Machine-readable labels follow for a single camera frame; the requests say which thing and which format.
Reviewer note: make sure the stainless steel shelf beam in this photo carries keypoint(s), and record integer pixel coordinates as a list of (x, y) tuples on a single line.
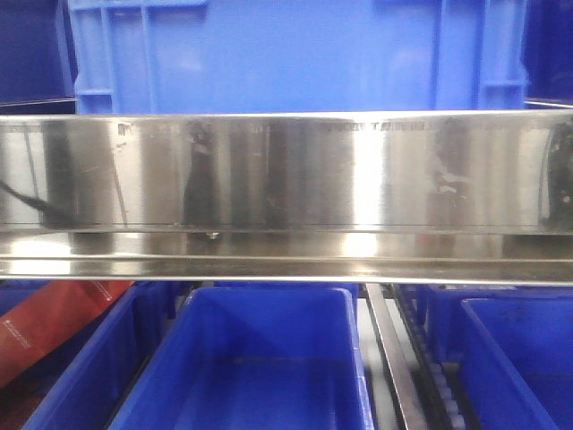
[(436, 196)]

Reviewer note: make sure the blue middle shelf bin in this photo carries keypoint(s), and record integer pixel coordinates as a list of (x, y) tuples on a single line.
[(255, 358)]

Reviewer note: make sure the blue shelf bin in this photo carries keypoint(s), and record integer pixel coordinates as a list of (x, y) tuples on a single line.
[(81, 384), (513, 346), (255, 358)]

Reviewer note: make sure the blue upper shelf crate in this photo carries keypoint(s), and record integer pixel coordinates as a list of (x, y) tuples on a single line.
[(165, 57)]

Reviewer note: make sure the blue right shelf bin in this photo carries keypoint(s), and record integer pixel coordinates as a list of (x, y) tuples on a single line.
[(513, 346)]

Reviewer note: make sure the blue left shelf bin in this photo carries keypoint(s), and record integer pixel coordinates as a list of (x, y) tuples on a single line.
[(81, 384)]

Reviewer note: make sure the red packet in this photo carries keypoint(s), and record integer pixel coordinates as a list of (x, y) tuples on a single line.
[(50, 317)]

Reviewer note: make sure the metal roller divider rail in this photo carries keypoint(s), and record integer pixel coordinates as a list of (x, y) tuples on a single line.
[(407, 405)]

